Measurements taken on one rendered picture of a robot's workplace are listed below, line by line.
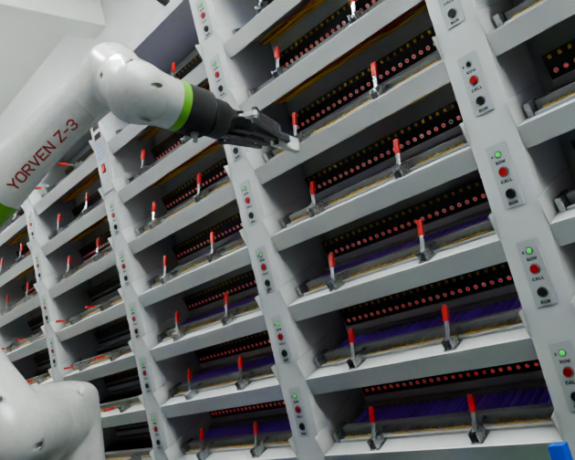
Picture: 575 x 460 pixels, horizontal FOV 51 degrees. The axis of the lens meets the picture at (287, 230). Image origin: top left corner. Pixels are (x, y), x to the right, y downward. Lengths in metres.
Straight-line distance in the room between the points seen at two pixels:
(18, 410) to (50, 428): 0.06
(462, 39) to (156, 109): 0.61
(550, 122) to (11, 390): 0.98
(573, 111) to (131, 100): 0.75
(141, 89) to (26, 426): 0.54
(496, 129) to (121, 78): 0.68
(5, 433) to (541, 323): 0.89
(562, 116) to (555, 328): 0.37
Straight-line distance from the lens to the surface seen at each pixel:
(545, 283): 1.19
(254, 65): 1.83
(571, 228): 1.17
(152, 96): 1.07
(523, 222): 1.20
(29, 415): 0.96
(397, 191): 1.34
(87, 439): 1.10
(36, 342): 2.97
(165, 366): 2.16
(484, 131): 1.23
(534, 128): 1.20
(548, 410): 1.31
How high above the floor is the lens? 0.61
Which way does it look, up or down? 10 degrees up
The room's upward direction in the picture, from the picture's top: 14 degrees counter-clockwise
